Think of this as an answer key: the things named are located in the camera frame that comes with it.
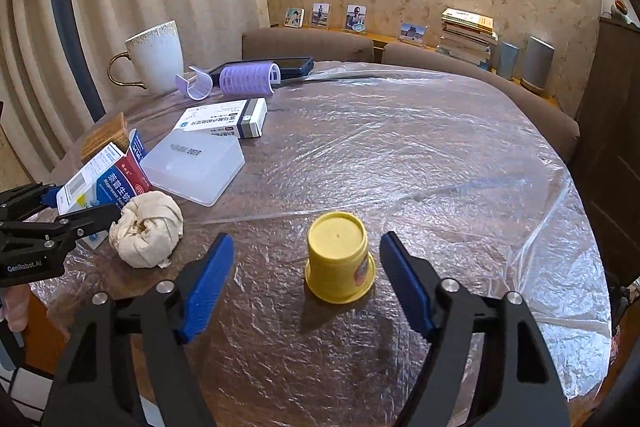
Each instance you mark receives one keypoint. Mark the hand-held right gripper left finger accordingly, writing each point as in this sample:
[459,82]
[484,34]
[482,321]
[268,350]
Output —
[207,287]

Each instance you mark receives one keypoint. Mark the white grey medicine box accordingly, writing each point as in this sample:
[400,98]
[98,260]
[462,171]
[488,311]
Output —
[222,119]

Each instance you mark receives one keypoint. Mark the stack of books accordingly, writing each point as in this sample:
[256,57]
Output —
[467,39]

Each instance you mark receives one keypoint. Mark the translucent plastic box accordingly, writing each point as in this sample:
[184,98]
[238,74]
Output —
[192,164]

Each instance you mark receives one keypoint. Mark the small figurine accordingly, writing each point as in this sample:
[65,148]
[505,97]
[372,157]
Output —
[621,9]

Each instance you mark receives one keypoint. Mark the small grey speaker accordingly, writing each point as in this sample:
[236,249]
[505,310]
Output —
[508,59]

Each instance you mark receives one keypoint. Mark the yellow plastic cup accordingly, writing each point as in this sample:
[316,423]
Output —
[340,257]

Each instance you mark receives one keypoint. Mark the stained tissue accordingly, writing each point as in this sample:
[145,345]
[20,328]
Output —
[145,232]

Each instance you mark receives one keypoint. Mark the black smartphone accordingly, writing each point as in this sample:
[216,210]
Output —
[292,66]

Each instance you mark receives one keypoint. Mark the photo frame with teal picture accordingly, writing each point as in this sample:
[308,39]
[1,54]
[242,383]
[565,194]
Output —
[294,18]

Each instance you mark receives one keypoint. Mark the brown upholstered chair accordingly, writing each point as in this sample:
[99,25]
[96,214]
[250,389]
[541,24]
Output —
[305,44]

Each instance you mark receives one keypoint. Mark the photo frame with building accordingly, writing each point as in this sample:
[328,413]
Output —
[413,34]

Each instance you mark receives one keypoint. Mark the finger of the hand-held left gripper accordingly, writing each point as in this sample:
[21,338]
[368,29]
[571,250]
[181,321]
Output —
[90,217]
[47,197]

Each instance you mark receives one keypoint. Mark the blue red medicine box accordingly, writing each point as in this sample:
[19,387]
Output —
[110,179]

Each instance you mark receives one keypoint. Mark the photo frame with portrait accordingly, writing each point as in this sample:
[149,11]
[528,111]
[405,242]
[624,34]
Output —
[355,17]

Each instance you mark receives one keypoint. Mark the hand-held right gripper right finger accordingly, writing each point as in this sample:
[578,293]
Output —
[407,287]

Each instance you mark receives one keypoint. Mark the dark wooden cabinet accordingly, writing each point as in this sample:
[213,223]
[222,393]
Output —
[610,132]

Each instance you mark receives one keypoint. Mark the person's left hand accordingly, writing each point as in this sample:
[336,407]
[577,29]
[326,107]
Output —
[15,307]

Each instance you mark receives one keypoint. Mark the photo frame with standing figure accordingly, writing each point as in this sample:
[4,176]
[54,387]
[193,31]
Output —
[320,15]

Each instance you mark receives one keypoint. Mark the purple hair roller clip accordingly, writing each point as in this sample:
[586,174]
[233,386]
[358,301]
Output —
[195,84]

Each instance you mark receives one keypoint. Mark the clear plastic table cover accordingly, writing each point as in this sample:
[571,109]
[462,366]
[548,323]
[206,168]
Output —
[425,187]

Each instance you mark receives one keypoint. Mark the purple hair roller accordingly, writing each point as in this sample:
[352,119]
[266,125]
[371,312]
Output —
[247,77]

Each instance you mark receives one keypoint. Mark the brown woven box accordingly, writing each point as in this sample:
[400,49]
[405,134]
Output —
[105,137]

